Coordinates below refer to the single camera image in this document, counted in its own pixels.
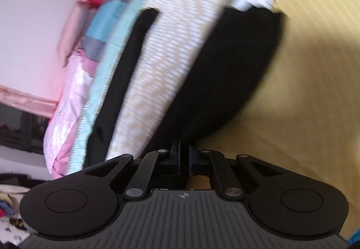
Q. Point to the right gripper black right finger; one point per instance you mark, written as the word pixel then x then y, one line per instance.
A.
pixel 209 169

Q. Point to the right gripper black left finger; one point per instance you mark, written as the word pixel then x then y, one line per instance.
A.
pixel 160 169

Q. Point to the black pants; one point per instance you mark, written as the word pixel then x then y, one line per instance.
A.
pixel 227 71

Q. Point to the pink floral pillow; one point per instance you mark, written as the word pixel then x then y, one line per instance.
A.
pixel 61 131

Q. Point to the pink window curtain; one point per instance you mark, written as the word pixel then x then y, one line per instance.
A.
pixel 27 102

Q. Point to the blue grey pillow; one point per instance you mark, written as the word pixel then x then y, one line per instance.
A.
pixel 100 28

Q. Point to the clutter pile on floor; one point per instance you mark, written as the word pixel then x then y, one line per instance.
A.
pixel 13 189

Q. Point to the peach small pillow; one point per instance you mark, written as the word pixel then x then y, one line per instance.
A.
pixel 74 29

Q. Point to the chevron patterned quilt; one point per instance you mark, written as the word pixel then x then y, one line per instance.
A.
pixel 169 49

